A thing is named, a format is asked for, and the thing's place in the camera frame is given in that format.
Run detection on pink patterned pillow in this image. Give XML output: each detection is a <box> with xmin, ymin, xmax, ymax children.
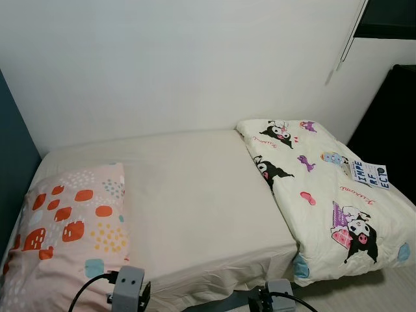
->
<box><xmin>0</xmin><ymin>162</ymin><xmax>131</xmax><ymax>312</ymax></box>

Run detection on white book blue letters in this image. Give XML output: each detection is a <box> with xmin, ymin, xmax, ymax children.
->
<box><xmin>351</xmin><ymin>159</ymin><xmax>390</xmax><ymax>190</ymax></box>

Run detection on window blind pull cord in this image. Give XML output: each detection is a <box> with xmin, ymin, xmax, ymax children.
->
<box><xmin>336</xmin><ymin>0</ymin><xmax>369</xmax><ymax>66</ymax></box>

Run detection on bed with cream sheet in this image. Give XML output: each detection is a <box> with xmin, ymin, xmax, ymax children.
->
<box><xmin>3</xmin><ymin>129</ymin><xmax>416</xmax><ymax>312</ymax></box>

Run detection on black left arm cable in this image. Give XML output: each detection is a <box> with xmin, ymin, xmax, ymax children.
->
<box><xmin>68</xmin><ymin>272</ymin><xmax>120</xmax><ymax>312</ymax></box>

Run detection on teal upholstered headboard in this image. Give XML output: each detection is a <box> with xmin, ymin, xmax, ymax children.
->
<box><xmin>0</xmin><ymin>68</ymin><xmax>43</xmax><ymax>248</ymax></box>

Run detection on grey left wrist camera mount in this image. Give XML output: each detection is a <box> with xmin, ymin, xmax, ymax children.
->
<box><xmin>112</xmin><ymin>265</ymin><xmax>146</xmax><ymax>312</ymax></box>

